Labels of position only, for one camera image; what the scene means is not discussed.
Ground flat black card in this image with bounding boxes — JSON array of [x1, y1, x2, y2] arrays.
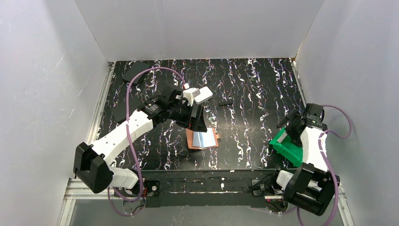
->
[[111, 98, 142, 123]]

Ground black rectangular box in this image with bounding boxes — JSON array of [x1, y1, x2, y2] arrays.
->
[[122, 61, 151, 83]]

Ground small black bar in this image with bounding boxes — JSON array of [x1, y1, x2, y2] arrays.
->
[[219, 99, 234, 106]]

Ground green plastic bin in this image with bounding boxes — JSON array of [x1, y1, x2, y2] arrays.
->
[[269, 127, 303, 168]]

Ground tan leather card holder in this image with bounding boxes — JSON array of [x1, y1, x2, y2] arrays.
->
[[185, 128, 221, 150]]

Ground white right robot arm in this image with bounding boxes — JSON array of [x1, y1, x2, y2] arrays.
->
[[270, 104, 340, 216]]

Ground white rectangular box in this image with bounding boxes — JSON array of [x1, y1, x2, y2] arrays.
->
[[193, 87, 213, 104]]

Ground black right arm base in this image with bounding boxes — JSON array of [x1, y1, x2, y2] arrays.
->
[[248, 179, 283, 196]]

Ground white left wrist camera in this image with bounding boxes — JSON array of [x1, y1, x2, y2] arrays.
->
[[182, 83, 200, 106]]

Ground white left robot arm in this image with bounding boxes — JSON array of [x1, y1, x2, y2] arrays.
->
[[73, 85, 213, 194]]

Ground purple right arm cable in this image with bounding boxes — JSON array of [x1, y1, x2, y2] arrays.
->
[[293, 105, 353, 226]]

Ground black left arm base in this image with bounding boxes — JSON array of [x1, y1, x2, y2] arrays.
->
[[116, 179, 160, 199]]

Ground aluminium frame rail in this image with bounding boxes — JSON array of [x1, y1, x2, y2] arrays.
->
[[58, 169, 354, 226]]

